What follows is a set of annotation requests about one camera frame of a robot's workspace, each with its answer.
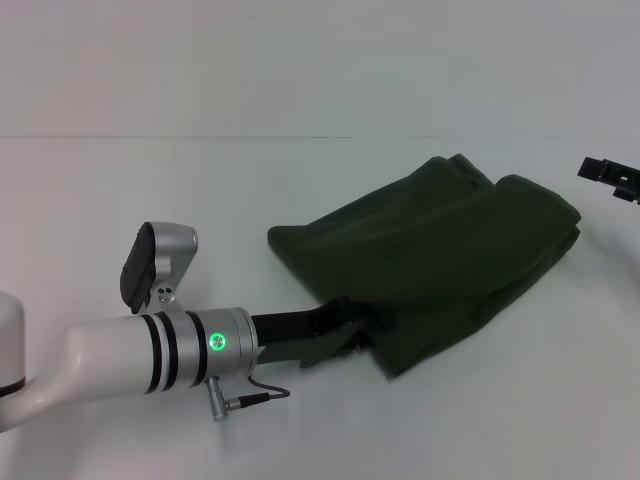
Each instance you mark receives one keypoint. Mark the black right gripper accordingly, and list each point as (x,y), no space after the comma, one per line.
(625,182)

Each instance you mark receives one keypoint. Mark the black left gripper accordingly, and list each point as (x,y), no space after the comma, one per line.
(300,330)

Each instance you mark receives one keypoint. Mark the dark green t-shirt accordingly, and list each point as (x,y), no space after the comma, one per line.
(425,260)

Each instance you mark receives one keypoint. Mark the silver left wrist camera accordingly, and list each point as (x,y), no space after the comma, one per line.
(155,265)

